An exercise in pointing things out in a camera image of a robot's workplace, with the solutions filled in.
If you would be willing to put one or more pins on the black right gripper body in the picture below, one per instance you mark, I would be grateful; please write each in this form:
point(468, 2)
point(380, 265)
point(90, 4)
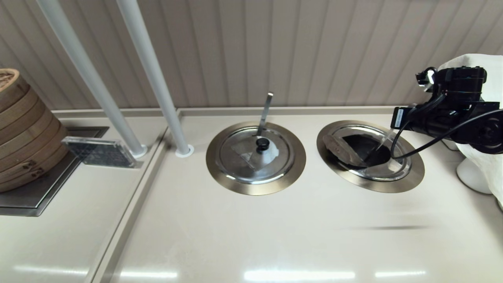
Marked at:
point(424, 118)

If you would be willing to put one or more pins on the steel hinged lid black knob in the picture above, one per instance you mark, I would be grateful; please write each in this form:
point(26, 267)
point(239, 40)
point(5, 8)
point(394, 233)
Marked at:
point(393, 169)
point(235, 157)

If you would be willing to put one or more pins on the white box appliance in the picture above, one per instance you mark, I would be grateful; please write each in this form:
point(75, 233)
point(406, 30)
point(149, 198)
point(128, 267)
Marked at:
point(452, 146)

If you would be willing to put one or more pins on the dark soup pot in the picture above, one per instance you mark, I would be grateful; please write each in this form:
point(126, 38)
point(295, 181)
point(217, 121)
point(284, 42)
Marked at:
point(355, 143)

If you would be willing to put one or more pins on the white round base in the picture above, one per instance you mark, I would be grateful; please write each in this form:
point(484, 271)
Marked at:
point(469, 177)

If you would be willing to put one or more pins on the white cloth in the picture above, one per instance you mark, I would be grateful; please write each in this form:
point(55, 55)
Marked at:
point(493, 173)

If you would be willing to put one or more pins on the grey round base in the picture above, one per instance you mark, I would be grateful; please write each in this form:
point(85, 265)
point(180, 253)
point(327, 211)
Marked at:
point(500, 206)

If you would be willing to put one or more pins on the grey metal pole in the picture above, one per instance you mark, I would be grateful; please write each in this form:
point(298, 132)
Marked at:
point(84, 70)
point(149, 63)

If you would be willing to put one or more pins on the clear acrylic sign holder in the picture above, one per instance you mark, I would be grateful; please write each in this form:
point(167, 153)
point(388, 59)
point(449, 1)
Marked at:
point(100, 152)

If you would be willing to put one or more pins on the bamboo steamer stack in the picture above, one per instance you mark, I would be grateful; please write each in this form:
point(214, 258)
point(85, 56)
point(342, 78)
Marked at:
point(27, 133)

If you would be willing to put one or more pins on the recessed steel tray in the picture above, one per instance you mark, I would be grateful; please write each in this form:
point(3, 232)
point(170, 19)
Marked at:
point(31, 198)

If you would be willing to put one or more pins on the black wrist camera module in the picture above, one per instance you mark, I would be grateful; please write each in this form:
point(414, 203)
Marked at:
point(459, 84)

